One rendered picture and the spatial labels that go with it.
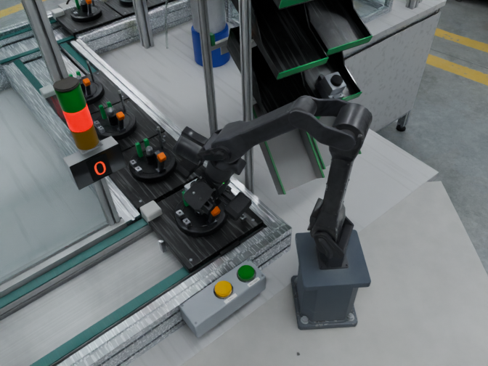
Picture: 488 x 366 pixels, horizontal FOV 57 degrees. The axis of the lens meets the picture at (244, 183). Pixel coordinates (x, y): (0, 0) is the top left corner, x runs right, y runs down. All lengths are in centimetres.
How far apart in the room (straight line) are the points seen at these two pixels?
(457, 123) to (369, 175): 186
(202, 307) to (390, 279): 51
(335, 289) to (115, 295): 54
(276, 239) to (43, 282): 59
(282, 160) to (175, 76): 86
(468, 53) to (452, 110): 81
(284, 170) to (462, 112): 231
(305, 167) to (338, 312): 41
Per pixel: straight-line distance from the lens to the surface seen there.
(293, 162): 127
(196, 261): 114
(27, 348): 120
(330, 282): 100
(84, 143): 103
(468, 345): 125
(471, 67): 396
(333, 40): 115
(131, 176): 137
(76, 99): 97
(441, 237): 141
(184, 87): 190
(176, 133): 152
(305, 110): 76
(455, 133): 323
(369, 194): 146
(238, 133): 84
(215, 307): 108
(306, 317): 115
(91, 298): 121
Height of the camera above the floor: 191
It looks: 46 degrees down
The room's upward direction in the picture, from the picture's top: 2 degrees counter-clockwise
